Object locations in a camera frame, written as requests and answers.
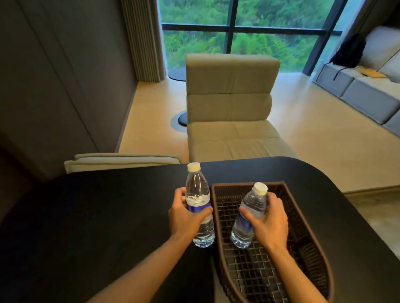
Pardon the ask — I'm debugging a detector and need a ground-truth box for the grey cushioned sofa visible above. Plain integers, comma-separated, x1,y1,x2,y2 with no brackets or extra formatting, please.
313,26,400,137

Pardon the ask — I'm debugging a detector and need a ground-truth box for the person's left forearm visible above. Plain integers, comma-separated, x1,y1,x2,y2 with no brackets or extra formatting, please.
87,233,192,303

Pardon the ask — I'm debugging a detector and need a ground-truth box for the yellow flat packet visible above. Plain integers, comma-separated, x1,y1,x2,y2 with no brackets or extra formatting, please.
361,68,387,78

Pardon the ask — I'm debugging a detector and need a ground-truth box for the person's left hand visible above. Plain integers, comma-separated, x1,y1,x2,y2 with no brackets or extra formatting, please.
168,187,214,243

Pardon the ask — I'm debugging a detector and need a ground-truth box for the black round table base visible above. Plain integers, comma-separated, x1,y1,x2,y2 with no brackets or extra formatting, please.
168,68,187,82

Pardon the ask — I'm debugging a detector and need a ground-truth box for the brown woven basket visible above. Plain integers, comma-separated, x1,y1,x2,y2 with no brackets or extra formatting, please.
211,181,334,303

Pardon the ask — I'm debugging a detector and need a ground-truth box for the person's right forearm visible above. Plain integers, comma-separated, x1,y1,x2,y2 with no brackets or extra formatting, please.
266,245,328,303

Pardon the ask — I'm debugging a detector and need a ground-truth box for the black framed window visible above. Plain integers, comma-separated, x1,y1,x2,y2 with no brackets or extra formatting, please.
156,0,349,76

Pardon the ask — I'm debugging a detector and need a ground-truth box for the black bag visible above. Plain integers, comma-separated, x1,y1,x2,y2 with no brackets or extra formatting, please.
330,33,367,81

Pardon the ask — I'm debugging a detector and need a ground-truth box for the clear plastic water bottle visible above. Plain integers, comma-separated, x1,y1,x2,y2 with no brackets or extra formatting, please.
185,162,215,248
231,182,269,249

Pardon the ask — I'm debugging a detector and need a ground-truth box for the grey pleated curtain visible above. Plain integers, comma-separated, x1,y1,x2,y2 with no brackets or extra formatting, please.
120,0,167,83

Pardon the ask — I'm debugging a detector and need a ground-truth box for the beige upholstered armchair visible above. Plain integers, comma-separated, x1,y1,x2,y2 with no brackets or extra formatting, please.
186,53,298,163

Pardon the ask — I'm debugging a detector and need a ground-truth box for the person's right hand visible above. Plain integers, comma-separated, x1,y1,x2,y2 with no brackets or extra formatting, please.
239,192,289,251

